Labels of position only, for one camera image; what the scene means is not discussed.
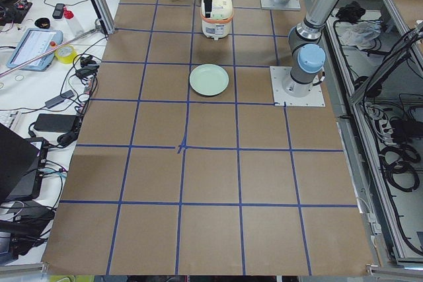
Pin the cream rice cooker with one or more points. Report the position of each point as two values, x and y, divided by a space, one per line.
219 24

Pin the near green plate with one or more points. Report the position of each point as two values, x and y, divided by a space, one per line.
209 80

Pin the metal rod with hook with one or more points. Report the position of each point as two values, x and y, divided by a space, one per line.
54 46

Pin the black phone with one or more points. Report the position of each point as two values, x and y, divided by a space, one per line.
58 11

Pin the yellow tape roll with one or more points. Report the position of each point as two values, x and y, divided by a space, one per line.
66 54

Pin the white cloth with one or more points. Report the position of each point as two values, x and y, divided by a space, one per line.
361 35

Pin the black round cup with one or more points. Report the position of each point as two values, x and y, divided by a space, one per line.
43 23

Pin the blue tablet teach pendant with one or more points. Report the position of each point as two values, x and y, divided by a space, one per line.
35 42

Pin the black power adapter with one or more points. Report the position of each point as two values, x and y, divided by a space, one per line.
55 122

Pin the black laptop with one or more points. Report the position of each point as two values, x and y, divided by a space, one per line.
21 163

